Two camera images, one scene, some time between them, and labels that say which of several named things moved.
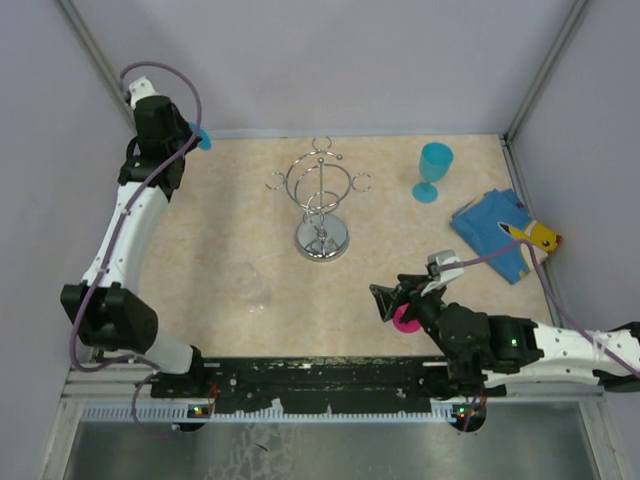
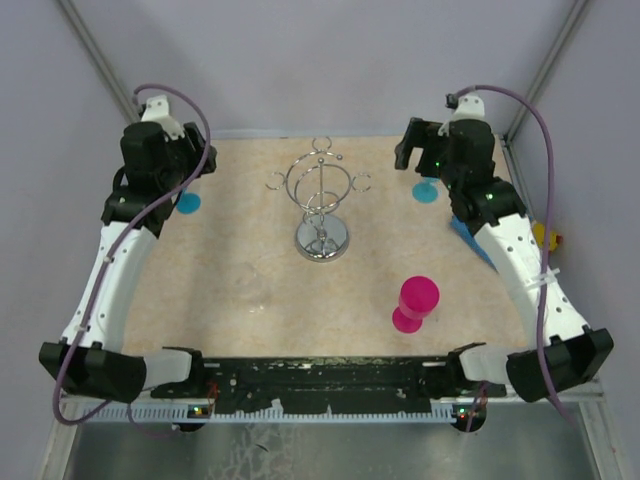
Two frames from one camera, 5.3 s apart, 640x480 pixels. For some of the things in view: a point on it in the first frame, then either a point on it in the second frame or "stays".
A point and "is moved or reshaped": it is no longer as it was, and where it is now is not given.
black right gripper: [415, 284] → [420, 134]
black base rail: [311, 386] stays
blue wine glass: [206, 142] is moved or reshaped
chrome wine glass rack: [317, 182] stays
